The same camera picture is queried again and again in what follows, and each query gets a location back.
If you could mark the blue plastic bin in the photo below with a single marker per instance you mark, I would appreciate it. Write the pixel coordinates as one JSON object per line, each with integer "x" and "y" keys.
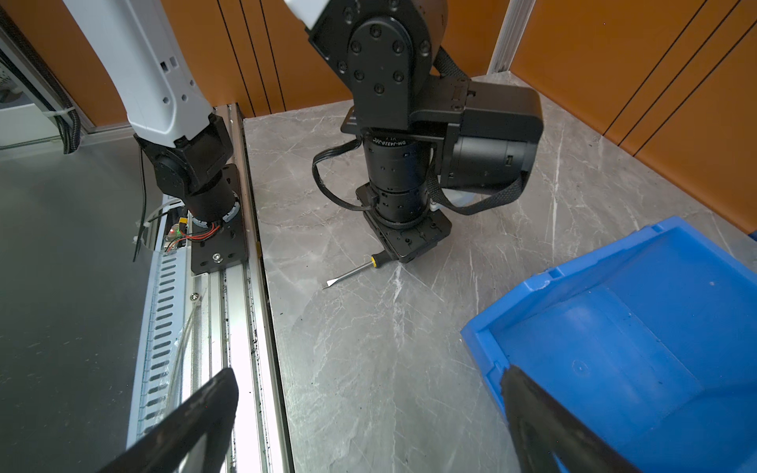
{"x": 649, "y": 341}

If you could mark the aluminium front rail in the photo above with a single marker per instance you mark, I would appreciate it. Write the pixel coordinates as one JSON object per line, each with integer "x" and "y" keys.
{"x": 193, "y": 326}

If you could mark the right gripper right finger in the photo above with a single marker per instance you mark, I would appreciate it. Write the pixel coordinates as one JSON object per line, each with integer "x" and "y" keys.
{"x": 549, "y": 438}

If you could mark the left aluminium corner post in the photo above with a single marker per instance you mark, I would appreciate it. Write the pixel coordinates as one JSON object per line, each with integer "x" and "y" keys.
{"x": 511, "y": 32}

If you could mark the black yellow screwdriver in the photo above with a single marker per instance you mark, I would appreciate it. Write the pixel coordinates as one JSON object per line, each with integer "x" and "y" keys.
{"x": 376, "y": 261}

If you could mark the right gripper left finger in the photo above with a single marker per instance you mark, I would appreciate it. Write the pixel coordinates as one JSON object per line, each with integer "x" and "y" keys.
{"x": 193, "y": 438}

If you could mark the left green circuit board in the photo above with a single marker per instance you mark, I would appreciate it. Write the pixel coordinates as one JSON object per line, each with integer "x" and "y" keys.
{"x": 176, "y": 234}

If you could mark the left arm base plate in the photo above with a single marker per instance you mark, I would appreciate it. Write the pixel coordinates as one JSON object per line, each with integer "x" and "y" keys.
{"x": 220, "y": 206}

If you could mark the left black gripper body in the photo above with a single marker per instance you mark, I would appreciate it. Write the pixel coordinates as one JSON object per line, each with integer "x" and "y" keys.
{"x": 403, "y": 222}

